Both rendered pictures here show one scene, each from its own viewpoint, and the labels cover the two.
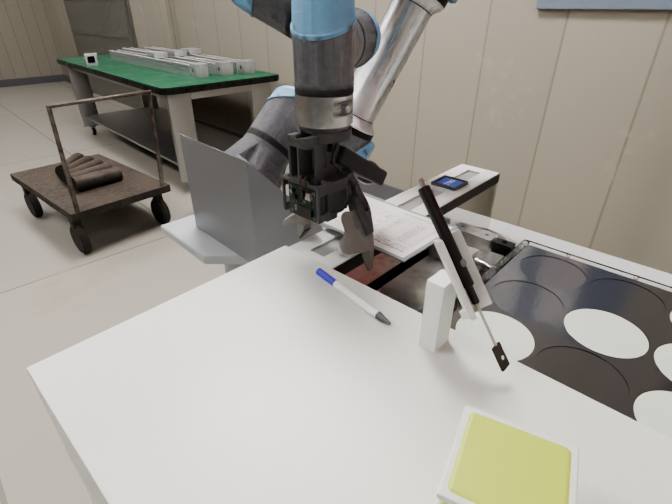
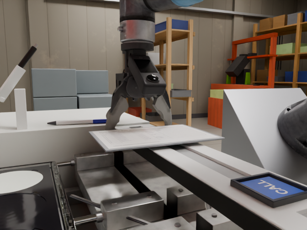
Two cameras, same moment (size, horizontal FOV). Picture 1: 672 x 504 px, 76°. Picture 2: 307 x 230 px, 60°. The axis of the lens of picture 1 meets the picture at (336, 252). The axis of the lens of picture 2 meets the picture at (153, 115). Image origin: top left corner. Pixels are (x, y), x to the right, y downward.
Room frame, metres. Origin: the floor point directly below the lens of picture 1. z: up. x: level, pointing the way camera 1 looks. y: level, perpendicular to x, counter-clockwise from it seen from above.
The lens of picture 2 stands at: (0.83, -0.52, 1.07)
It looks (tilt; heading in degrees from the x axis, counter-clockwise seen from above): 8 degrees down; 113
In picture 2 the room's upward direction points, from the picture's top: straight up
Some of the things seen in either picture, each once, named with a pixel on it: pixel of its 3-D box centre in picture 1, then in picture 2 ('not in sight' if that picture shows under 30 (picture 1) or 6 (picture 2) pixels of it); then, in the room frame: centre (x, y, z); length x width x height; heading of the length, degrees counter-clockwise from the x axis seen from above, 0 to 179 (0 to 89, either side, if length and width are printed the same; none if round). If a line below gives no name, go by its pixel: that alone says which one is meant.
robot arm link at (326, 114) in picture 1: (326, 111); (136, 34); (0.57, 0.01, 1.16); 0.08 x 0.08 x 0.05
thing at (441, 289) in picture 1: (455, 299); (11, 97); (0.34, -0.12, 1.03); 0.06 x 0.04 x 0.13; 47
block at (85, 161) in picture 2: not in sight; (94, 159); (0.49, -0.05, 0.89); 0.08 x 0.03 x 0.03; 47
